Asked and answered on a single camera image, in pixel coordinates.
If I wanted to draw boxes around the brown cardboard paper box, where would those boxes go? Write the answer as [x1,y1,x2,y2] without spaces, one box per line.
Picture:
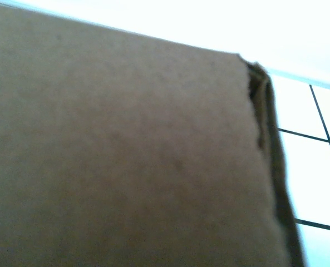
[0,1,306,267]

